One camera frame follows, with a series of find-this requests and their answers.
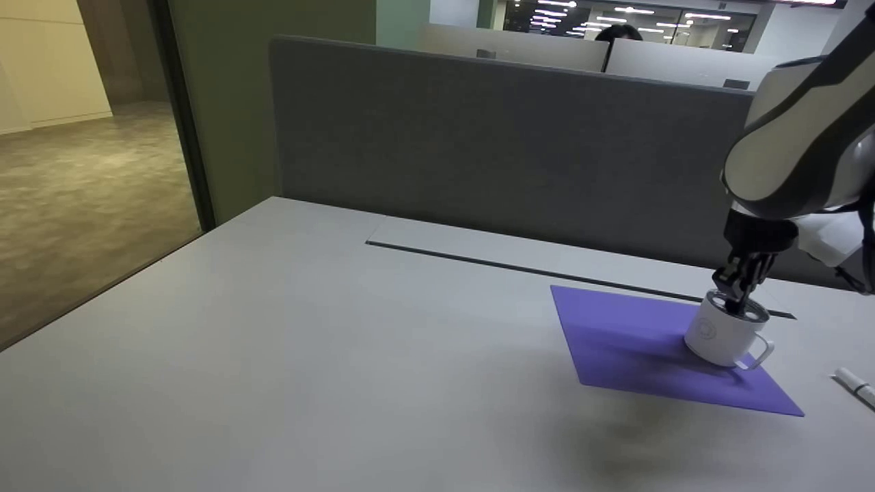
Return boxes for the white mug with steel rim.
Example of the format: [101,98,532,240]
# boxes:
[681,290,777,375]

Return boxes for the purple square mat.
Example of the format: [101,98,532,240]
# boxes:
[547,284,806,420]

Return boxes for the white marker pen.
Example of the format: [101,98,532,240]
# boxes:
[831,367,875,412]

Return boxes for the dark door frame post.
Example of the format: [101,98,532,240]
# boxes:
[145,0,218,233]

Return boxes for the black desk lamp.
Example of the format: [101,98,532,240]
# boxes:
[594,21,646,76]

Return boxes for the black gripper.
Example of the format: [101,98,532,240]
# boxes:
[711,207,800,318]

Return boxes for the grey desk divider panel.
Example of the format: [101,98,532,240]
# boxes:
[268,36,857,293]

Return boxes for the white background desk partition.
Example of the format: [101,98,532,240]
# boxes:
[419,21,777,96]

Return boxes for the window with ceiling lights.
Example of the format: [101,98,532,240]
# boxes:
[501,0,759,54]

